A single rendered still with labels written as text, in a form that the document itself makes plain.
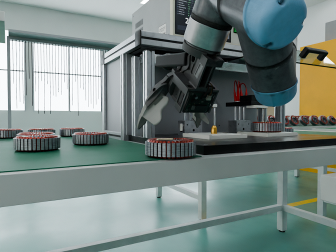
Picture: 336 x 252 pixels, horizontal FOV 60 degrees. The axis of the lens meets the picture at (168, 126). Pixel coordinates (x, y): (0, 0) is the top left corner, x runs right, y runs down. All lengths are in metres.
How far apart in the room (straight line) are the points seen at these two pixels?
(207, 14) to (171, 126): 0.72
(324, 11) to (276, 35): 7.01
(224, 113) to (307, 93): 3.76
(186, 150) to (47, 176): 0.27
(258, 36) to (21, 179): 0.41
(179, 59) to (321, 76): 4.41
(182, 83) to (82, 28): 7.15
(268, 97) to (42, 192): 0.41
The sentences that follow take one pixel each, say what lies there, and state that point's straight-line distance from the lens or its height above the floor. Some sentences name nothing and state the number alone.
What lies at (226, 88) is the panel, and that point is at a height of 0.97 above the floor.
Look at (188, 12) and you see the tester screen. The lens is 1.13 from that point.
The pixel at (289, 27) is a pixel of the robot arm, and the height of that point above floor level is 0.95.
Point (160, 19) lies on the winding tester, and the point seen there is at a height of 1.21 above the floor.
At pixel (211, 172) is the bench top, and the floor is 0.72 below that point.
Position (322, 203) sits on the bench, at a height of 0.15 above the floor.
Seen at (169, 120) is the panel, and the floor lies 0.82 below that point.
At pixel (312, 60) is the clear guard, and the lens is 1.11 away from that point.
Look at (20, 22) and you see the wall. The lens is 7.47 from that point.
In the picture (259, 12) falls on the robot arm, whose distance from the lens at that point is 0.40.
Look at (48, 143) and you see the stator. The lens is 0.79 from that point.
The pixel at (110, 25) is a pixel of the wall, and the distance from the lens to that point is 7.87.
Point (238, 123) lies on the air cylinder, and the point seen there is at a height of 0.81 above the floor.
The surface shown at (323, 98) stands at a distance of 4.86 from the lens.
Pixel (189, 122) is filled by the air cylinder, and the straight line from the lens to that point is 1.05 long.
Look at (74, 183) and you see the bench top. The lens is 0.53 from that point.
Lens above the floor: 0.83
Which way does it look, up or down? 2 degrees down
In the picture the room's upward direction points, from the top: straight up
